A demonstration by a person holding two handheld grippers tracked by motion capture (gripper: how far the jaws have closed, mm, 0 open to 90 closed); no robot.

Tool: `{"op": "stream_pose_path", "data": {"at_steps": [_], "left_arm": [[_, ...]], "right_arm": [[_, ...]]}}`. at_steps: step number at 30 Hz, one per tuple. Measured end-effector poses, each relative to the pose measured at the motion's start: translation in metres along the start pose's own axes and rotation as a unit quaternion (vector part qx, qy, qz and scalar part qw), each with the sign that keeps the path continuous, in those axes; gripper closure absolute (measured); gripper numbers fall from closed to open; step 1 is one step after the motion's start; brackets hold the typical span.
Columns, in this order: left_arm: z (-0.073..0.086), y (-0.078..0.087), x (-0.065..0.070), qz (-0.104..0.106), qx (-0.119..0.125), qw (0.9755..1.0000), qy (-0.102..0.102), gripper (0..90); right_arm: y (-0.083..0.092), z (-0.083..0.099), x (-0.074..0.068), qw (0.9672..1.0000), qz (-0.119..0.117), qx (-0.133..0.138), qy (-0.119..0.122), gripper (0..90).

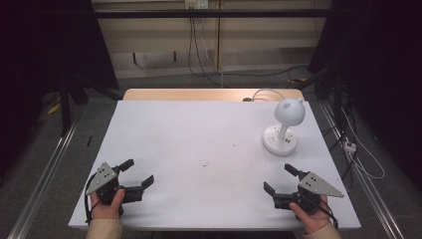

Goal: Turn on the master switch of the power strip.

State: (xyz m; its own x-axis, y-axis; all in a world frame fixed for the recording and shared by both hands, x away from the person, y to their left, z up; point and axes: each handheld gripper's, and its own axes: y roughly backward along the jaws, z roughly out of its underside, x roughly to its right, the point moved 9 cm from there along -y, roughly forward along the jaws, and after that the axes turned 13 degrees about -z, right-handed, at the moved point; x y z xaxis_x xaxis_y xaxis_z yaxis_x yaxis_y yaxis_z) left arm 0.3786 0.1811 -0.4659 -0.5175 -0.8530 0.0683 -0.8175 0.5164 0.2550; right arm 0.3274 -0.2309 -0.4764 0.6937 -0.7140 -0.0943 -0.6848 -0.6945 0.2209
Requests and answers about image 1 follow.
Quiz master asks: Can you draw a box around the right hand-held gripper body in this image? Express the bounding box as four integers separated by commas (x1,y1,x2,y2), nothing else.
273,170,344,214

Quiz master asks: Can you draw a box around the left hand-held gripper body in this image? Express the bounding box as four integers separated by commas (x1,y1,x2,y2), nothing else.
85,161,145,205

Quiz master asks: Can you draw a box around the person's left hand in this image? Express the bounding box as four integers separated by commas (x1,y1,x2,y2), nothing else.
91,188,126,220

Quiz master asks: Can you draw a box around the person's right hand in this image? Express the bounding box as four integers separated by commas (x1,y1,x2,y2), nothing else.
289,195,331,235

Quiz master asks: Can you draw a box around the white floor power strip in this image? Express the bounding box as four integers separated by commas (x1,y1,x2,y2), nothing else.
342,138,358,155

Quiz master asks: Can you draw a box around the white desk lamp socket base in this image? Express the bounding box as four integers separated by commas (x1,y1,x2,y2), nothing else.
262,97,307,157

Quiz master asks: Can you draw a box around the white table cover board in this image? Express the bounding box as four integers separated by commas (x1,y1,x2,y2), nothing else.
68,100,362,232

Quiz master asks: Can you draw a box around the black metal stand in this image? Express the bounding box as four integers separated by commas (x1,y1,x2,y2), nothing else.
57,74,74,137

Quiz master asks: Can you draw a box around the yellow floor tape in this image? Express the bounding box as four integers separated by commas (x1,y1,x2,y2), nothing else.
47,102,63,116

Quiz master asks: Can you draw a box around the wooden table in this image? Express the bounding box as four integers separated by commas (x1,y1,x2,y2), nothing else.
122,88,305,103

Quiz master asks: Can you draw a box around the black curtain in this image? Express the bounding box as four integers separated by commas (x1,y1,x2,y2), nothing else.
0,0,119,180
308,0,422,190

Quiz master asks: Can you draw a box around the black horizontal metal bar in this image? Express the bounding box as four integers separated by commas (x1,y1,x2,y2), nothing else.
94,8,333,20

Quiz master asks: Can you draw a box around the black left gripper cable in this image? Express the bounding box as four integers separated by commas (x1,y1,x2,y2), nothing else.
84,174,102,226

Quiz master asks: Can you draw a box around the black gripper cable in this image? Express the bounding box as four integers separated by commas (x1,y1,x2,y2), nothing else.
310,194,339,231
84,174,102,226

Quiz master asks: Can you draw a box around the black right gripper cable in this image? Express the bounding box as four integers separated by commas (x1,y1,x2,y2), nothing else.
310,194,339,231

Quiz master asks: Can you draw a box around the metal floor rail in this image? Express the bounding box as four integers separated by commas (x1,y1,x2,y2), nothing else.
6,118,86,239
318,99,406,239

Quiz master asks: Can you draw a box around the white floor cable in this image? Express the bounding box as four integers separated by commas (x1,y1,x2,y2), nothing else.
340,108,386,181

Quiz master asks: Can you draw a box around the white lamp cable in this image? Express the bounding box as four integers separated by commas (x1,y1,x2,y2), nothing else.
251,88,286,103

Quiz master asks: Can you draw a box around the black floor cable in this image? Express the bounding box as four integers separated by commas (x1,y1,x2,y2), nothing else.
221,65,311,84

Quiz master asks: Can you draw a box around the black hanging cable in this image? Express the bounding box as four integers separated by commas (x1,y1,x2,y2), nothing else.
187,17,227,89

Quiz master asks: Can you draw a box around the white hanging cable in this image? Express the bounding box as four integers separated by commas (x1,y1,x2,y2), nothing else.
200,18,225,88

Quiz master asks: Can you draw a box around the white wall socket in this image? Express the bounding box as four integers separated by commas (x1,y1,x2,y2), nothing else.
184,0,210,10

